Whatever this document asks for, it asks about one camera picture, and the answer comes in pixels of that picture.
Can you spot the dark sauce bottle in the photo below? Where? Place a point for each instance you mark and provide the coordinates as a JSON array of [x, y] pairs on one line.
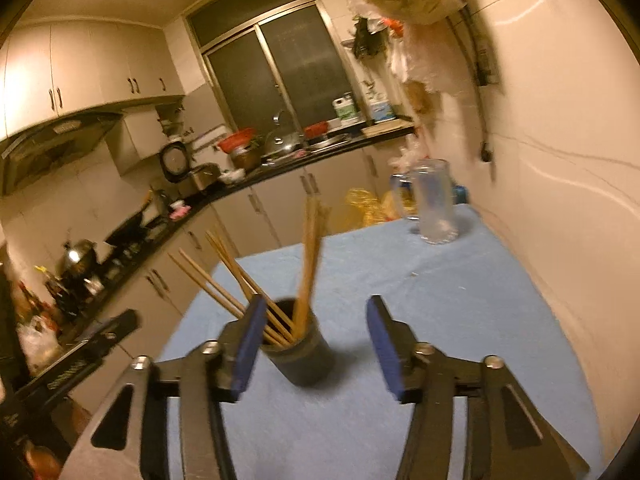
[[27, 305]]

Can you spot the blue plastic bag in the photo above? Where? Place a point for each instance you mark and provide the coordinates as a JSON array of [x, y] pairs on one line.
[[460, 195]]

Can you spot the electric kettle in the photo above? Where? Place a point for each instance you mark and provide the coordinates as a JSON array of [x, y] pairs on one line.
[[161, 202]]

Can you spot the rice cooker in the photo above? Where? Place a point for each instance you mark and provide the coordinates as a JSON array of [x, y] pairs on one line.
[[200, 177]]

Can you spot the bunch of wooden chopsticks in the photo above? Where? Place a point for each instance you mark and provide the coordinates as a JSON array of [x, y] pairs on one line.
[[310, 260]]

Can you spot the yellow cap oil bottle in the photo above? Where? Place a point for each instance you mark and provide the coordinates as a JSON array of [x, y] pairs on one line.
[[50, 290]]

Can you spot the small metal container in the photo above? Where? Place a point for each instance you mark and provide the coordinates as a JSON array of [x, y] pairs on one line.
[[93, 286]]

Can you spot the wooden cutting board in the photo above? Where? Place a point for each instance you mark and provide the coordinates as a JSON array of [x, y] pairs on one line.
[[387, 128]]

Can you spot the lower kitchen cabinets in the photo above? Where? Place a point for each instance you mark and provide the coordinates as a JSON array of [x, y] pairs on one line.
[[270, 210]]

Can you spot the black kitchen countertop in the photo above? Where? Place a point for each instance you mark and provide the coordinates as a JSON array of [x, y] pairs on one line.
[[340, 147]]

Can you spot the metal cooking pot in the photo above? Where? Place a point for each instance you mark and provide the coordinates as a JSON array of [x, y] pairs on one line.
[[246, 160]]

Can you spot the red plastic basin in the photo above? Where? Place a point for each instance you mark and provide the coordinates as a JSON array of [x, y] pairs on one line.
[[237, 141]]

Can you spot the hanging kitchen utensils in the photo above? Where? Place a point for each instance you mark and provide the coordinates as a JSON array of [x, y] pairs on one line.
[[367, 37]]

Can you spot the pink cloth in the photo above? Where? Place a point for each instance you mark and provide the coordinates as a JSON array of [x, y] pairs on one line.
[[180, 212]]

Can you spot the blue tablecloth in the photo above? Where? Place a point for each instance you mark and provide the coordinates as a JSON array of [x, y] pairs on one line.
[[450, 310]]

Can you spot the yellow plastic bag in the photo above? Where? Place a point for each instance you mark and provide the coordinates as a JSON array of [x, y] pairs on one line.
[[367, 207]]

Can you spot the wok with lid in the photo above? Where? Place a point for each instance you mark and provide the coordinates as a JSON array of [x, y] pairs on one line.
[[77, 259]]

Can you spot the metal sink faucet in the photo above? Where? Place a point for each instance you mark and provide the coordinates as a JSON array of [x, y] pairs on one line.
[[276, 117]]

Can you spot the black utensil holder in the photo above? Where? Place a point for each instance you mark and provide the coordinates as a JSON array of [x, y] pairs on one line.
[[305, 360]]

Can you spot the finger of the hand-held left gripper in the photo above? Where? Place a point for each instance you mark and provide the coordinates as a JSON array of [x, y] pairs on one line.
[[110, 332]]

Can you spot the blue label detergent jug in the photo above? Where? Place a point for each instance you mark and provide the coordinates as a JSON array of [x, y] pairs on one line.
[[381, 110]]

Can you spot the small hanging brown bag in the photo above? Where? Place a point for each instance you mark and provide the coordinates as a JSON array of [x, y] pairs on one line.
[[422, 99]]

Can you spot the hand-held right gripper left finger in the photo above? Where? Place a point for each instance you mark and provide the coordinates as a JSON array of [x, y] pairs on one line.
[[247, 350]]

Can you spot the clear glass pitcher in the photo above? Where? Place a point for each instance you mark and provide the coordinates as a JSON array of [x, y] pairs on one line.
[[435, 200]]

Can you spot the green label detergent jug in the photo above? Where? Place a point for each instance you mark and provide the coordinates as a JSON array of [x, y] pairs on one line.
[[345, 110]]

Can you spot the wall socket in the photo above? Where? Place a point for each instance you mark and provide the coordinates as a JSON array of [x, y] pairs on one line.
[[487, 67]]

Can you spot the black frying pan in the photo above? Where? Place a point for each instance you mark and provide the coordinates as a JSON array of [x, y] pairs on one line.
[[127, 232]]

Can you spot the gas stove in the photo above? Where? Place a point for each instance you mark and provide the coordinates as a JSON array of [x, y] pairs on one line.
[[100, 270]]

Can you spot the kitchen cabinets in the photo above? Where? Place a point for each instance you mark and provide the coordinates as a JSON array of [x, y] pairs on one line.
[[270, 210], [90, 65]]

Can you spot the small white bowl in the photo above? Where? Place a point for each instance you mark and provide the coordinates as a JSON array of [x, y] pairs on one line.
[[232, 176]]

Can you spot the range hood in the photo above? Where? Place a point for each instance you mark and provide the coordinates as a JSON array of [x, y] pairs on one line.
[[50, 150]]

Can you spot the glass pan lid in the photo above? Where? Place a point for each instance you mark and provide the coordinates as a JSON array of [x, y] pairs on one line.
[[282, 144]]

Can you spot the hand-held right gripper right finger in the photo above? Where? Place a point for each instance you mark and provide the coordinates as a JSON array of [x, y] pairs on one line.
[[385, 350]]

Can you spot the white plastic bag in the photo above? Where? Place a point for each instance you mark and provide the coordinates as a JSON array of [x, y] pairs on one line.
[[407, 157]]

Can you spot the red bowl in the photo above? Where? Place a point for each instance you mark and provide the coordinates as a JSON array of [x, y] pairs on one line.
[[316, 129]]

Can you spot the kitchen window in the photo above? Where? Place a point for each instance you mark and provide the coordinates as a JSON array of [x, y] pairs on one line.
[[280, 60]]

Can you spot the hanging clear plastic bag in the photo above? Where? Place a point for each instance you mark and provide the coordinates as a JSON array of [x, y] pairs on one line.
[[430, 60]]

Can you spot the plastic bag with food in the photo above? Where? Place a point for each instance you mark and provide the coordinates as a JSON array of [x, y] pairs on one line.
[[32, 345]]

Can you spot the upper kitchen cabinets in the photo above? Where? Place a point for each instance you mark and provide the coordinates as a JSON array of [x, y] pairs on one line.
[[90, 65]]

